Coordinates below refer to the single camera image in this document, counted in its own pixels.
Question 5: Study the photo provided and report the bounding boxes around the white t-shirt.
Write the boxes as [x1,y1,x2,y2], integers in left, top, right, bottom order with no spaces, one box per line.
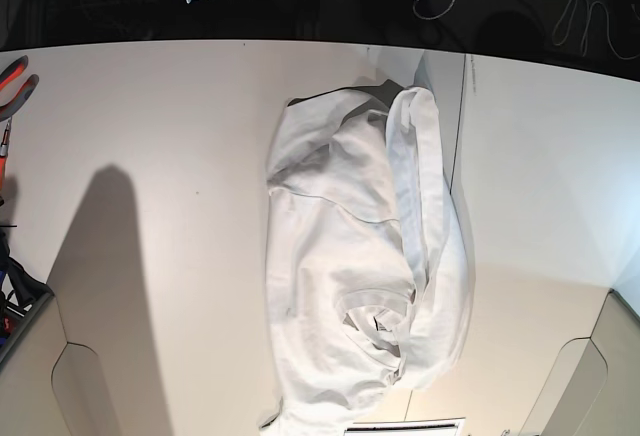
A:
[261,87,473,435]

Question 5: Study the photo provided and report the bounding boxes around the orange handled screwdriver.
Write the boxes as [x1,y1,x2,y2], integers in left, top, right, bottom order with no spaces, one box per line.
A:
[0,118,12,189]

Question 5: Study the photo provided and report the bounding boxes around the white cable on floor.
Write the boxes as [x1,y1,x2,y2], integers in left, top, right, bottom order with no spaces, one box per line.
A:
[509,0,640,60]

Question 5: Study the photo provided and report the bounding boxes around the orange handled pliers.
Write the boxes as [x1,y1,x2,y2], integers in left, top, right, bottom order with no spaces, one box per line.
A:
[0,55,41,123]

